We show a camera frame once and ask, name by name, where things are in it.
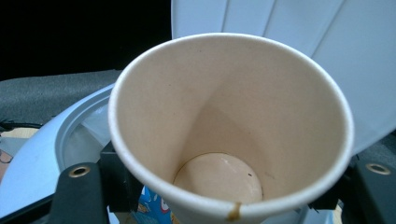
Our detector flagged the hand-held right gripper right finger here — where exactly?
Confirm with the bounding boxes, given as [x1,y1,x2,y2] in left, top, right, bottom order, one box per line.
[307,153,396,224]

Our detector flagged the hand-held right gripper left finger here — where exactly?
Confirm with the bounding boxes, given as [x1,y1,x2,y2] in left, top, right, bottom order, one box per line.
[49,141,145,224]

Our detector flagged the translucent plastic trash bag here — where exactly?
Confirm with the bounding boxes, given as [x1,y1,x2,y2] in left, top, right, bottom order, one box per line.
[60,104,114,171]

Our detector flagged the blue and red snack box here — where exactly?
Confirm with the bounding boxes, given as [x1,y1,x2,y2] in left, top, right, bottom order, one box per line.
[132,186,176,224]

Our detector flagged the beige paper cup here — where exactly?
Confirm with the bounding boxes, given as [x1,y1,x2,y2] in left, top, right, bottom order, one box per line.
[107,32,355,224]

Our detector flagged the long black floor cable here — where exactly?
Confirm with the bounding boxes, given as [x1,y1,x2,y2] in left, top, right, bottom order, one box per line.
[0,119,44,133]

